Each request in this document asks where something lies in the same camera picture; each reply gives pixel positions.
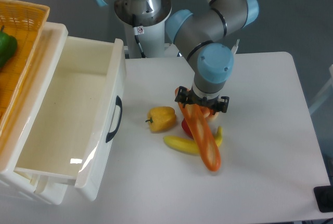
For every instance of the black drawer handle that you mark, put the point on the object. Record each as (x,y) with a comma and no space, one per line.
(116,120)

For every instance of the yellow banana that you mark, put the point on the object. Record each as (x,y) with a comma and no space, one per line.
(189,146)

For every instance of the long orange baguette bread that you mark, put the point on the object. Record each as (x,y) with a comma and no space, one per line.
(202,135)

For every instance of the green bell pepper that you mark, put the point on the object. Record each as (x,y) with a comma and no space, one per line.
(8,46)

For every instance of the red bell pepper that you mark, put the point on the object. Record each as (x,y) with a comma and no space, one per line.
(186,129)

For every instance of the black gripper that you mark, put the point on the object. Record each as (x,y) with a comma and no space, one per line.
(217,104)

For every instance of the twisted light bread roll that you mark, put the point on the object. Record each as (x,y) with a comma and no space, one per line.
(208,114)

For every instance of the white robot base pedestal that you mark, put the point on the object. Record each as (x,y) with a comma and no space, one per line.
(144,22)

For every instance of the yellow bell pepper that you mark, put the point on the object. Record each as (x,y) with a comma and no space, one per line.
(161,119)

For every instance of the white mounting bracket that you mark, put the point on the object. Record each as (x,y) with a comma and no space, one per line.
(235,47)

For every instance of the black box at edge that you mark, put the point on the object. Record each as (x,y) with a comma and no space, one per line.
(323,195)

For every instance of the white plastic drawer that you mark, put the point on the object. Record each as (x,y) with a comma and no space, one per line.
(66,147)

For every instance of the orange woven basket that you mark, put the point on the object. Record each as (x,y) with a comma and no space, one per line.
(24,21)

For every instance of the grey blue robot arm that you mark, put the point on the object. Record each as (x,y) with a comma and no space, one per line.
(197,39)

